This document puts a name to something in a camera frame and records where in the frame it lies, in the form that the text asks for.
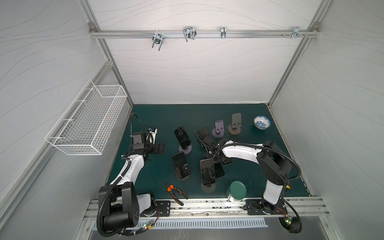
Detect blue edged smartphone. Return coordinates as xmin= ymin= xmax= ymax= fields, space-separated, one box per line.
xmin=222 ymin=157 xmax=234 ymax=166

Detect black smartphone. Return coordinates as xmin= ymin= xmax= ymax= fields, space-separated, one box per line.
xmin=214 ymin=163 xmax=225 ymax=179
xmin=174 ymin=126 xmax=191 ymax=149
xmin=200 ymin=159 xmax=216 ymax=186
xmin=172 ymin=152 xmax=191 ymax=178

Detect brown round phone stand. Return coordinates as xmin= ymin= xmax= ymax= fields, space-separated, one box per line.
xmin=228 ymin=113 xmax=242 ymax=135

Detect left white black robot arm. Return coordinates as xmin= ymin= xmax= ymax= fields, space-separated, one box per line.
xmin=97 ymin=128 xmax=164 ymax=237

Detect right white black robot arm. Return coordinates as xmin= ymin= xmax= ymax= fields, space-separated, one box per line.
xmin=195 ymin=131 xmax=302 ymax=215

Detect lilac phone stand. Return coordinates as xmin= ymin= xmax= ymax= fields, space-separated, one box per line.
xmin=212 ymin=120 xmax=225 ymax=138

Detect black square phone stand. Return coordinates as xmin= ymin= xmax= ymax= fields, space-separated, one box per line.
xmin=197 ymin=127 xmax=210 ymax=141

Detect dark stand front left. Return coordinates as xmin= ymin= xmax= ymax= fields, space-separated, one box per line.
xmin=175 ymin=172 xmax=190 ymax=181

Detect green table mat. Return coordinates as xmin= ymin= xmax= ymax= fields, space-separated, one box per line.
xmin=106 ymin=103 xmax=310 ymax=200

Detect orange black pliers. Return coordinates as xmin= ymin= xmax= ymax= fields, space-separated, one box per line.
xmin=164 ymin=182 xmax=189 ymax=206

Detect green lid jar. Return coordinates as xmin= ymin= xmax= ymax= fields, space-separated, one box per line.
xmin=227 ymin=181 xmax=247 ymax=203

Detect blue white porcelain bowl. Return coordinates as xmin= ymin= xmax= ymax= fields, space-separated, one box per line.
xmin=254 ymin=115 xmax=271 ymax=130

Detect left metal clamp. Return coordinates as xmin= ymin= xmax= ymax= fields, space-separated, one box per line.
xmin=152 ymin=33 xmax=164 ymax=51

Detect metal clamp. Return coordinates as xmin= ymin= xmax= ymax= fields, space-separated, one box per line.
xmin=282 ymin=27 xmax=309 ymax=39
xmin=183 ymin=26 xmax=197 ymax=42
xmin=152 ymin=33 xmax=164 ymax=51
xmin=221 ymin=27 xmax=227 ymax=39

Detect right metal clamp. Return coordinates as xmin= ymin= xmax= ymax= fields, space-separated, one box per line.
xmin=282 ymin=27 xmax=309 ymax=39

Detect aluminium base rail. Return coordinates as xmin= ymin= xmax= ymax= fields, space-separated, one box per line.
xmin=82 ymin=196 xmax=331 ymax=221

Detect white wire basket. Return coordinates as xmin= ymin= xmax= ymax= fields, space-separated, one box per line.
xmin=45 ymin=80 xmax=128 ymax=156

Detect white slotted cable duct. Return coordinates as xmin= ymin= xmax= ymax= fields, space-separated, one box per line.
xmin=152 ymin=218 xmax=268 ymax=230

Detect aluminium cross rail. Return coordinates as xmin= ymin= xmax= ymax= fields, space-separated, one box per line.
xmin=90 ymin=29 xmax=320 ymax=39

